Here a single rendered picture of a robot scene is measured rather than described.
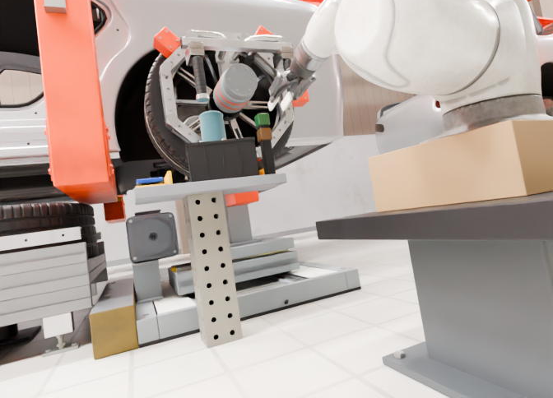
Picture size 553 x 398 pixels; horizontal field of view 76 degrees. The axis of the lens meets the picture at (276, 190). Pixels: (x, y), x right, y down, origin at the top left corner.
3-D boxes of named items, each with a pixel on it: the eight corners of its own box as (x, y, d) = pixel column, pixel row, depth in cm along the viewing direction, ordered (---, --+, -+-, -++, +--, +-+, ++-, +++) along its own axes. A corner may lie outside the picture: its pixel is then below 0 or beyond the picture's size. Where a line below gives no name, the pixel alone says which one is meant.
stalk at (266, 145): (273, 178, 115) (264, 117, 117) (277, 176, 112) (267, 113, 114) (264, 178, 114) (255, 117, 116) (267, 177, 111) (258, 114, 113)
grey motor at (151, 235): (174, 282, 173) (164, 212, 175) (186, 294, 134) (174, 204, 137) (134, 290, 166) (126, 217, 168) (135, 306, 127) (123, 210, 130)
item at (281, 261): (269, 265, 181) (267, 246, 182) (299, 270, 148) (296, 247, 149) (169, 286, 162) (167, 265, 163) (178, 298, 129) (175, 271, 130)
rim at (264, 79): (176, 53, 170) (149, 150, 160) (183, 27, 149) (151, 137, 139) (271, 90, 187) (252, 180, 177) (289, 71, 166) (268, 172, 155)
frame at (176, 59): (294, 157, 159) (276, 42, 163) (300, 154, 153) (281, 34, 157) (170, 167, 138) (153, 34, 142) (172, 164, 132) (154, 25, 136)
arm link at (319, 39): (303, 56, 92) (345, 66, 98) (335, 6, 79) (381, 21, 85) (298, 25, 96) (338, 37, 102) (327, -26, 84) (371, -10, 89)
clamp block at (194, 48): (200, 67, 127) (198, 53, 128) (205, 55, 119) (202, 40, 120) (186, 67, 125) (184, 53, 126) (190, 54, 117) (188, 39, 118)
